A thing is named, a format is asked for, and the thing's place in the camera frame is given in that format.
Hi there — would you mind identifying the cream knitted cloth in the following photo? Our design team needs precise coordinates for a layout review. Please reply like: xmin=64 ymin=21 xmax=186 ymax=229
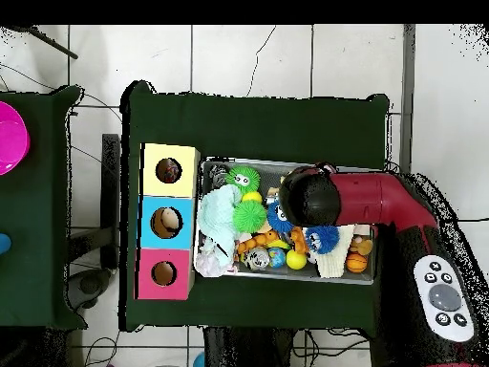
xmin=305 ymin=224 xmax=356 ymax=279

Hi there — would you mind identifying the shallow grey mesh bin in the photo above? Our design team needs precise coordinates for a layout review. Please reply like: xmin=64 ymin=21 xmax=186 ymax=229
xmin=194 ymin=156 xmax=383 ymax=286

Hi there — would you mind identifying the wooden box with three holes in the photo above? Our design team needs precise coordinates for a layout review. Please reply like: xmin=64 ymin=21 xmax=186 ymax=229
xmin=135 ymin=142 xmax=202 ymax=301

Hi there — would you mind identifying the green spiky googly-eyed ball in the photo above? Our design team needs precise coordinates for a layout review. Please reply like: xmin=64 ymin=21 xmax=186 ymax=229
xmin=225 ymin=165 xmax=262 ymax=194

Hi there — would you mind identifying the mint knitted cloth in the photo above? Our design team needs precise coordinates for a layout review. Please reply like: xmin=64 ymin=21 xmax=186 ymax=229
xmin=196 ymin=184 xmax=244 ymax=269

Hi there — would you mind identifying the blue spiky googly-eyed ball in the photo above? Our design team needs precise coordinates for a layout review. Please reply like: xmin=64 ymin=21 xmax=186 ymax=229
xmin=266 ymin=202 xmax=295 ymax=234
xmin=304 ymin=225 xmax=340 ymax=255

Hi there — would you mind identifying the crushed silver can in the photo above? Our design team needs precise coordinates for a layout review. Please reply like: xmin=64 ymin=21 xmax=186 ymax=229
xmin=244 ymin=247 xmax=270 ymax=270

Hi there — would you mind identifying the globe print ball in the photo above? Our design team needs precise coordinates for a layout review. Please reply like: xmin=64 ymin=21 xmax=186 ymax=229
xmin=266 ymin=247 xmax=287 ymax=269

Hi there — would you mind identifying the dark green table cloth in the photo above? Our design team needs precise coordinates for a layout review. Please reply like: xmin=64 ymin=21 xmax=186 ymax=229
xmin=0 ymin=85 xmax=87 ymax=330
xmin=119 ymin=79 xmax=391 ymax=332

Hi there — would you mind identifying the orange mini basketball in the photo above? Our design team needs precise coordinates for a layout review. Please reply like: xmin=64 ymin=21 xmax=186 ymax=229
xmin=345 ymin=252 xmax=369 ymax=273

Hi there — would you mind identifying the black upright panel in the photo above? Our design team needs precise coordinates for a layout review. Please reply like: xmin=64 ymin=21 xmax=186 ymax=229
xmin=100 ymin=133 xmax=121 ymax=269

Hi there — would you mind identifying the grey stand foot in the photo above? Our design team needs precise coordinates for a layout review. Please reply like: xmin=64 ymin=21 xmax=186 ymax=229
xmin=66 ymin=267 xmax=112 ymax=311

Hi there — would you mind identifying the pink plastic bowl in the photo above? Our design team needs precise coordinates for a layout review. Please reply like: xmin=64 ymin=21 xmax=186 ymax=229
xmin=0 ymin=100 xmax=32 ymax=177

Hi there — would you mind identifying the dark rod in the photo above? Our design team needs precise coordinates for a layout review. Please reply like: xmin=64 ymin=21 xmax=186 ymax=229
xmin=11 ymin=24 xmax=79 ymax=60

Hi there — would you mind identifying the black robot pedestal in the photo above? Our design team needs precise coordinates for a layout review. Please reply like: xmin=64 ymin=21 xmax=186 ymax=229
xmin=203 ymin=326 xmax=295 ymax=367

